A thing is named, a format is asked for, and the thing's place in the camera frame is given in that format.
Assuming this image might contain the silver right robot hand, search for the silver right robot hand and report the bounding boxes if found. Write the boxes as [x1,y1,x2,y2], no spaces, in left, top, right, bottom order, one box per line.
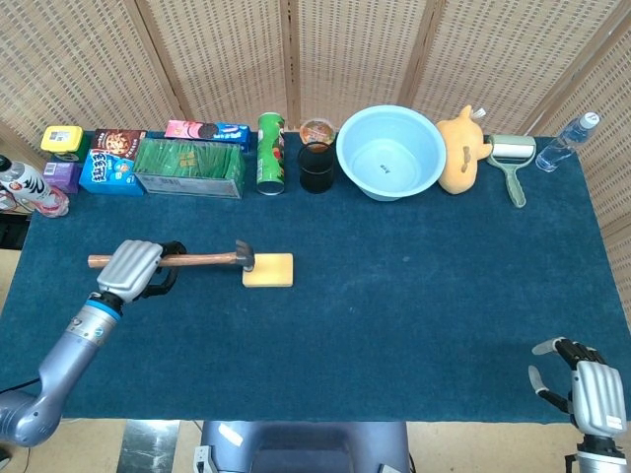
[527,337,628,438]

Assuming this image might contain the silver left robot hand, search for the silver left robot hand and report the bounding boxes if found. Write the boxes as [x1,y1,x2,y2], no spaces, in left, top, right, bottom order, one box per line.
[96,239,188,303]

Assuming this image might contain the wooden handle claw hammer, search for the wooden handle claw hammer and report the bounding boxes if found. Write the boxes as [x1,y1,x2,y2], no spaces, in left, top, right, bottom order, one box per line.
[87,239,256,273]

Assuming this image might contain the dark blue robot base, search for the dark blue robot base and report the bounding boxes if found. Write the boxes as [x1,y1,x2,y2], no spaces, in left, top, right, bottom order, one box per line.
[194,420,413,473]

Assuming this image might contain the yellow rectangular sponge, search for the yellow rectangular sponge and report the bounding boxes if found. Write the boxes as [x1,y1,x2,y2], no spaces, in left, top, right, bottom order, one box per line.
[242,252,295,290]

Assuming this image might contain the blue snack box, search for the blue snack box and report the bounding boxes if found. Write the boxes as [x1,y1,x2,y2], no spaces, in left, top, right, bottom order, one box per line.
[78,150,145,197]

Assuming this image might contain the small purple box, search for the small purple box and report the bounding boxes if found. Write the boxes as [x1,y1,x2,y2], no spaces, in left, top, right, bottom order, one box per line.
[42,161,83,195]

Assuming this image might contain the clear box green packets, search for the clear box green packets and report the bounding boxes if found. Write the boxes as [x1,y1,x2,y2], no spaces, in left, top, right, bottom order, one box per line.
[132,137,246,200]

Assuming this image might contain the brown pizza print box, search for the brown pizza print box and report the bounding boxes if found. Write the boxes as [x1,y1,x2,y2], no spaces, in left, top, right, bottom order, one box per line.
[90,128,148,162]

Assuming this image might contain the white black print bottle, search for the white black print bottle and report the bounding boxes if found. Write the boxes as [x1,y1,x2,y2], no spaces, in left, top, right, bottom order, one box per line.
[0,155,58,213]

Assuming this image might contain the pink blue Oreo box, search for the pink blue Oreo box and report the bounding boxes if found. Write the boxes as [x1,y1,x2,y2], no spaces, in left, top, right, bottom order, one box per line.
[164,119,251,154]

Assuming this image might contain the green chips can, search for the green chips can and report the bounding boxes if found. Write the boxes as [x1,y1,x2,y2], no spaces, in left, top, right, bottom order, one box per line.
[255,111,287,197]

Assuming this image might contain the black mesh pen holder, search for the black mesh pen holder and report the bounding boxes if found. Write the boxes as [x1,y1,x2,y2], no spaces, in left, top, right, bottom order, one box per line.
[298,142,336,194]

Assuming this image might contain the dark blue table cloth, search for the dark blue table cloth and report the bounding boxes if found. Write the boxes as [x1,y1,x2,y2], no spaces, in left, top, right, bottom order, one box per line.
[0,130,630,425]

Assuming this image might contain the orange jelly cup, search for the orange jelly cup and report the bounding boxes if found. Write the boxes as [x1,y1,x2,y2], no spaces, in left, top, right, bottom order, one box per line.
[299,117,338,145]

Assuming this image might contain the clear water bottle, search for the clear water bottle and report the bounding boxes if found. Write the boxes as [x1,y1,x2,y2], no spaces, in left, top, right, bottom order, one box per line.
[535,111,602,173]

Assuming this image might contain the green lint roller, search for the green lint roller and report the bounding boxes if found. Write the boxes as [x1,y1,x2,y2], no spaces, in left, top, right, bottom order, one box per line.
[485,134,537,208]

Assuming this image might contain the yellow plush toy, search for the yellow plush toy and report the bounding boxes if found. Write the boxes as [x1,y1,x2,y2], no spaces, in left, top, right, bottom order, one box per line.
[435,104,492,195]

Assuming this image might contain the light blue plastic basin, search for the light blue plastic basin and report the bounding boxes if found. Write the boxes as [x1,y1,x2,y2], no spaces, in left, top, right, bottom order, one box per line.
[335,104,448,202]

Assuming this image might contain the woven wooden folding screen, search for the woven wooden folding screen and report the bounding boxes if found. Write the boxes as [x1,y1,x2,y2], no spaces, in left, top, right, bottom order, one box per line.
[0,0,631,297]

